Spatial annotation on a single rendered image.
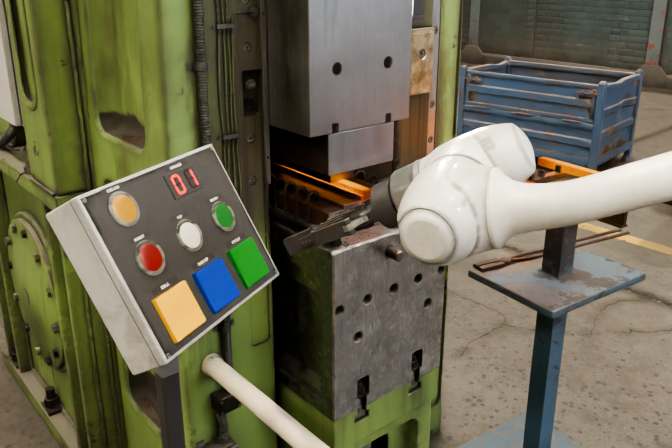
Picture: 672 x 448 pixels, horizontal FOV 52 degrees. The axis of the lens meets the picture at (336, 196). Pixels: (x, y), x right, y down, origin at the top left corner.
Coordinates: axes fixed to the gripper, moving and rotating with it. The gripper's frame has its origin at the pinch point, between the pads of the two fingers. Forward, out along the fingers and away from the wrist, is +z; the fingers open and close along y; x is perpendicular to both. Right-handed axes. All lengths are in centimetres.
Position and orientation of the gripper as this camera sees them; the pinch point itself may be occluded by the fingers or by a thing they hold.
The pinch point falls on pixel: (303, 240)
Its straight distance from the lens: 118.1
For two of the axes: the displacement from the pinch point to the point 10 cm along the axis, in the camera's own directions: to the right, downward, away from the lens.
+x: -4.5, -8.9, -0.8
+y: 4.3, -2.9, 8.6
